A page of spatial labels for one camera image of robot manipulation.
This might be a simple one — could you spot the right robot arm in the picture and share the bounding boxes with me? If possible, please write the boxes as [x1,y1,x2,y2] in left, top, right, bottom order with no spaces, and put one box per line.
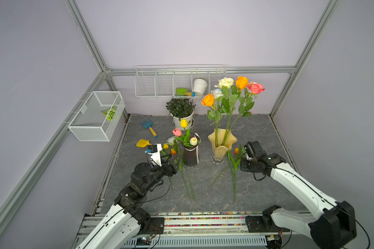
[240,141,357,249]

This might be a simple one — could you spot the cream rose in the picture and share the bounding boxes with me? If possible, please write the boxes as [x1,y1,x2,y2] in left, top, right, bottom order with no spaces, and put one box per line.
[215,77,234,134]

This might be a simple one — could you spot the pink tulip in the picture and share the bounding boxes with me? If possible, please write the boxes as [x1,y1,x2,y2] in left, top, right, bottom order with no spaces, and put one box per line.
[172,128,192,147]

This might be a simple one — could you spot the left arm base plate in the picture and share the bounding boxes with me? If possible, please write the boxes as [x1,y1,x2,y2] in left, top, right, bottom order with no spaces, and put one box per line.
[138,217,165,235]

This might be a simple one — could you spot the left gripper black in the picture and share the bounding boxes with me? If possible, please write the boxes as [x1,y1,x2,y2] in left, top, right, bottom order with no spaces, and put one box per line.
[143,153,181,193]

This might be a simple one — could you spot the dark red glass vase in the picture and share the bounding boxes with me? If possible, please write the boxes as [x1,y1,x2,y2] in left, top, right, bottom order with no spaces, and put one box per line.
[181,133,201,167]

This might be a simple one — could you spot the blue toy rake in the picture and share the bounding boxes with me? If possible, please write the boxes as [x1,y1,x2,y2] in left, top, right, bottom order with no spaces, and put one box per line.
[140,118,159,138]

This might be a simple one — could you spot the pink rose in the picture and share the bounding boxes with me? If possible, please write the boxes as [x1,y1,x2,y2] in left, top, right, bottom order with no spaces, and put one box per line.
[230,77,265,129]
[211,146,246,202]

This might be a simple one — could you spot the potted green plant white pot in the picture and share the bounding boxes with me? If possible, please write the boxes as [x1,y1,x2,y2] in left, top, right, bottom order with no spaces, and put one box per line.
[166,98,195,130]

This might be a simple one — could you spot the white wire side basket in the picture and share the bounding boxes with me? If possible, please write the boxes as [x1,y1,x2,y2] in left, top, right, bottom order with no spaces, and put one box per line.
[68,91,125,142]

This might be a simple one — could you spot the white wire wall shelf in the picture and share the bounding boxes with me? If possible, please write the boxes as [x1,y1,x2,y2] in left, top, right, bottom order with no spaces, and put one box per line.
[135,65,227,99]

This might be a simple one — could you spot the aluminium rail frame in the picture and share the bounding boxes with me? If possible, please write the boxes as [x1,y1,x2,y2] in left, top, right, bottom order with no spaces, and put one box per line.
[72,211,299,249]

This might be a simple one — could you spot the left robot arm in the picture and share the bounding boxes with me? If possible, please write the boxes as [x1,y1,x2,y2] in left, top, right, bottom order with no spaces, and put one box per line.
[78,159,178,249]

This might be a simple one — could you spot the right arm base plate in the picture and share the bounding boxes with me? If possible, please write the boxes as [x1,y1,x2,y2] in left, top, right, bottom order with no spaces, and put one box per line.
[245,215,283,233]

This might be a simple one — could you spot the white rose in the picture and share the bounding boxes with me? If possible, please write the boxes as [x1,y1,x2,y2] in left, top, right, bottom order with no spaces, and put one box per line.
[211,88,224,100]

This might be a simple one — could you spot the orange rose tall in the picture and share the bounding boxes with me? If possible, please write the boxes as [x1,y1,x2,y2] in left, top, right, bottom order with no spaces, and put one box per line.
[221,76,252,145]

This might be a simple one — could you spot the white empty flower pot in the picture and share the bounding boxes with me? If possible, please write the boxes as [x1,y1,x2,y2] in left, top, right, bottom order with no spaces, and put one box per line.
[193,78,208,96]

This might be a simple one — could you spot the green toy trowel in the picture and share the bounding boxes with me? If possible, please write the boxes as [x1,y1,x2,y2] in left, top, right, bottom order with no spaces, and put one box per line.
[176,88,196,96]

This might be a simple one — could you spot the yellow toy shovel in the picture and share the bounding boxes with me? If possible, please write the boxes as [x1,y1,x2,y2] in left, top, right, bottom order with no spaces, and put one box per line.
[136,139,152,148]

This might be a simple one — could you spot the yellow wavy glass vase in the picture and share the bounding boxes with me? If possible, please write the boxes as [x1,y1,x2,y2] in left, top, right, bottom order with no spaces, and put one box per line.
[208,128,238,164]

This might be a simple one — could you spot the cream tulip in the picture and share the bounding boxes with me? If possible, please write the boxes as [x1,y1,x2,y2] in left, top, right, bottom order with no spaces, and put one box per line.
[183,137,201,148]

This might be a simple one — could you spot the orange rose short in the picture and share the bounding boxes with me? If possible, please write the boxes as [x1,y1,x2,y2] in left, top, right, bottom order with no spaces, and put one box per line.
[201,93,222,147]

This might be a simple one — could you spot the green coiled wire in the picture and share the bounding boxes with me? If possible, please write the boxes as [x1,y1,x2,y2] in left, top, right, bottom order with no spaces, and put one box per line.
[101,106,117,122]

